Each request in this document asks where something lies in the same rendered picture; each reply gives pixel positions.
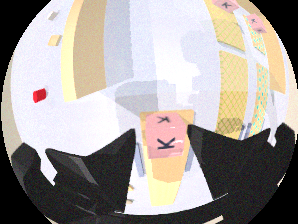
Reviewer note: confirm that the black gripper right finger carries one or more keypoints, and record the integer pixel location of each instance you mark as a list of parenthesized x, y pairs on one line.
[(221, 158)]

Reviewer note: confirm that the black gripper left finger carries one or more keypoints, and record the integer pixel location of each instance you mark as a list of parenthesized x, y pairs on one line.
[(108, 169)]

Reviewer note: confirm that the small red block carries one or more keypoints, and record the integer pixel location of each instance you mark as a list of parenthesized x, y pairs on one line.
[(39, 95)]

